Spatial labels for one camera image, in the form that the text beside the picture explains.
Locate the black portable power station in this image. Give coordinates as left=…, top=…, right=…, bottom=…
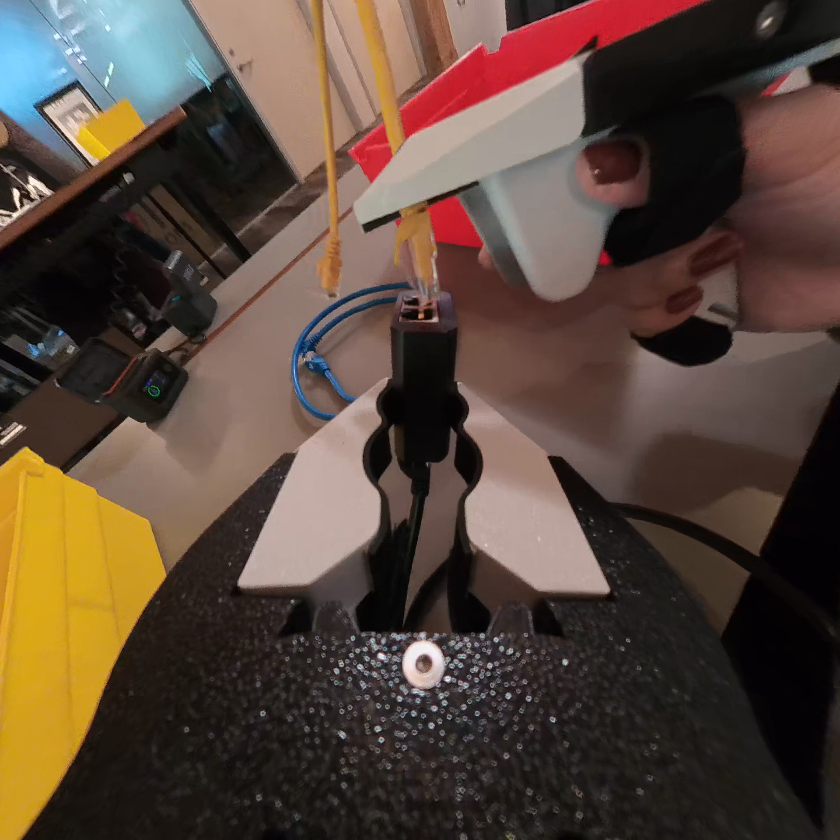
left=55, top=339, right=188, bottom=424

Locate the black printed shirt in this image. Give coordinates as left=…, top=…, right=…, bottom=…
left=0, top=113, right=80, bottom=231

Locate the yellow ethernet cable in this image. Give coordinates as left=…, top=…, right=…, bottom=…
left=308, top=0, right=443, bottom=303

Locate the brown wooden post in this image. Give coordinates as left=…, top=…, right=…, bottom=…
left=410, top=0, right=458, bottom=80

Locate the person's right hand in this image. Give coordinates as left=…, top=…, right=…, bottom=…
left=477, top=86, right=840, bottom=343

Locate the white double door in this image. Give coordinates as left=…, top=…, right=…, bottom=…
left=190, top=0, right=427, bottom=185

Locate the glass office partition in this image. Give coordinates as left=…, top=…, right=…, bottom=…
left=0, top=0, right=306, bottom=240

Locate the black battery charger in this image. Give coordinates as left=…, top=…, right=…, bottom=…
left=159, top=250, right=218, bottom=339

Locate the blue ethernet cable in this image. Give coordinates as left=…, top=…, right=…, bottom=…
left=292, top=282, right=410, bottom=421

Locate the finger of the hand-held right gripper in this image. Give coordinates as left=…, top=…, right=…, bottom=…
left=353, top=52, right=591, bottom=234

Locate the red plastic bin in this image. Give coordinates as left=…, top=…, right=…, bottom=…
left=348, top=0, right=794, bottom=267

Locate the black framed picture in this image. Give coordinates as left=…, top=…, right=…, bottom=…
left=34, top=80, right=102, bottom=168

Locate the large yellow plastic bin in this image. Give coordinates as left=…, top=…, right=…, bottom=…
left=0, top=447, right=167, bottom=840

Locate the small yellow bin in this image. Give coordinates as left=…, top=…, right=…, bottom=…
left=78, top=99, right=146, bottom=166

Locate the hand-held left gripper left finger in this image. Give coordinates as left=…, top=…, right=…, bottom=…
left=235, top=381, right=401, bottom=609

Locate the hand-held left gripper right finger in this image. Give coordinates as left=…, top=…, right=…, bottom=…
left=448, top=381, right=612, bottom=614

